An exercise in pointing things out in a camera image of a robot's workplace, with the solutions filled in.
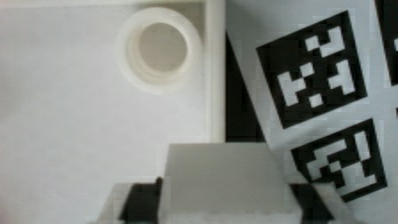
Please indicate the white square tabletop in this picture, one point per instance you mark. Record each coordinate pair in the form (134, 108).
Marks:
(111, 91)

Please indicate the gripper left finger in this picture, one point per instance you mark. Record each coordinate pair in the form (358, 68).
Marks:
(132, 203)

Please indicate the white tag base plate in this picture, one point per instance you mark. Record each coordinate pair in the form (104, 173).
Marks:
(317, 52)

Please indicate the white leg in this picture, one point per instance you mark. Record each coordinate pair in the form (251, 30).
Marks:
(225, 187)

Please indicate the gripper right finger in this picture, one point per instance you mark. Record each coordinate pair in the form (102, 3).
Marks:
(324, 207)

